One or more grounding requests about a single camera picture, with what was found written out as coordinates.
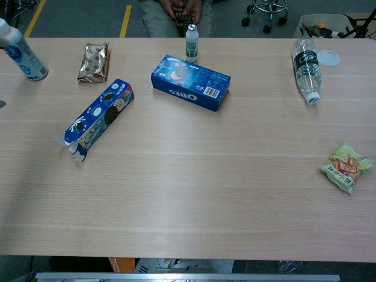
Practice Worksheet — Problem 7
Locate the long Oreo cookie box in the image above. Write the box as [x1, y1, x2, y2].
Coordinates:
[54, 78, 135, 163]

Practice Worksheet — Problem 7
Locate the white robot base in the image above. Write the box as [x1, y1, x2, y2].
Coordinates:
[133, 258, 235, 274]

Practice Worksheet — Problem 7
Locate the wide blue Oreo box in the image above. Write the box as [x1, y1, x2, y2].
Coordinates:
[150, 54, 231, 113]

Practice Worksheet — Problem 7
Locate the small white bottle silver cap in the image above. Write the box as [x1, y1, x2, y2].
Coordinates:
[185, 24, 199, 63]

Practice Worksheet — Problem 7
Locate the black handheld controller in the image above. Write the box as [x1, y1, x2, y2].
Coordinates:
[172, 8, 196, 29]

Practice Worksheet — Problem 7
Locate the silver red snack wrapper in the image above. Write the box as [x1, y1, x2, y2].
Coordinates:
[77, 42, 110, 85]

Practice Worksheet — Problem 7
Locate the seated person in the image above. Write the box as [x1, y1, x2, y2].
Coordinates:
[138, 0, 214, 38]

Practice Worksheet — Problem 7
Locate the clear water bottle green label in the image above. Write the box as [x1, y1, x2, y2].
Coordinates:
[291, 38, 323, 105]

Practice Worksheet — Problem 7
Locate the orange panel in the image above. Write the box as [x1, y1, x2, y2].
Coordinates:
[108, 257, 136, 273]

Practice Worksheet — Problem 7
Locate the chrome wheeled stool base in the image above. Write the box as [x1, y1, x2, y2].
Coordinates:
[241, 0, 290, 33]

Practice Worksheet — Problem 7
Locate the green snack bag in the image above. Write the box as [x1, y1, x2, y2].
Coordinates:
[318, 141, 376, 195]

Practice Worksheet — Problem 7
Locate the round white plastic lid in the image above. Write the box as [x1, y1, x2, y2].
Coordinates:
[316, 49, 341, 68]

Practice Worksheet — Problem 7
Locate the large white blue drink bottle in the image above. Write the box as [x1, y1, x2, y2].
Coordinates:
[0, 18, 49, 80]

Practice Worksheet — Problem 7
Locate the white open box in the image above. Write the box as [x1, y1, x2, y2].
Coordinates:
[293, 14, 362, 39]

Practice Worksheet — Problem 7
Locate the black tripod stand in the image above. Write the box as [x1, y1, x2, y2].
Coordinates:
[342, 7, 376, 39]

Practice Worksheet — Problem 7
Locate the aluminium rail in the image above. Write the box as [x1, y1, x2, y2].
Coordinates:
[35, 272, 341, 282]

